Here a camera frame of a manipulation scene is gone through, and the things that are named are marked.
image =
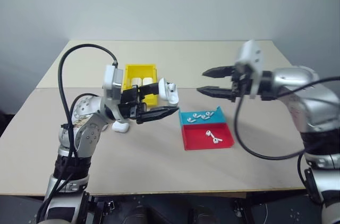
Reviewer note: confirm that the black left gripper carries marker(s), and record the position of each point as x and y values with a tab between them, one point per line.
130	110

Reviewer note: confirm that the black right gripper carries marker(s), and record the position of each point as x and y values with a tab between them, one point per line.
241	86

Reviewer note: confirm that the white charging case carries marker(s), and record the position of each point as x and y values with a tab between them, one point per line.
136	81
148	81
170	98
119	127

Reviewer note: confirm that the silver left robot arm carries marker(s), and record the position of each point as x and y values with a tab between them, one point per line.
85	133

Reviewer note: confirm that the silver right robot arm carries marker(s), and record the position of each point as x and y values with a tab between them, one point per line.
305	96

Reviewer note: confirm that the closed white charging case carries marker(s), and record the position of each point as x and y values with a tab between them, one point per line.
148	81
136	81

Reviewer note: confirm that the yellow plastic bin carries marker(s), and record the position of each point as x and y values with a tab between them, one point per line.
140	71

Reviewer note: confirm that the blue plastic tray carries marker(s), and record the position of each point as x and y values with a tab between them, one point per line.
217	119

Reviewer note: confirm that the red plastic tray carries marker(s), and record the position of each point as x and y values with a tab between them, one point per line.
196	139

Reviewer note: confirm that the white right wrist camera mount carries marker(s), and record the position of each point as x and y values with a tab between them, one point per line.
251	54

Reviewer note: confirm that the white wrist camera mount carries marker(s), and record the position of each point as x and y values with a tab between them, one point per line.
109	76
251	54

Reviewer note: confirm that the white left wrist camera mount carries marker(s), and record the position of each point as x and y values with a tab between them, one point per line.
109	76

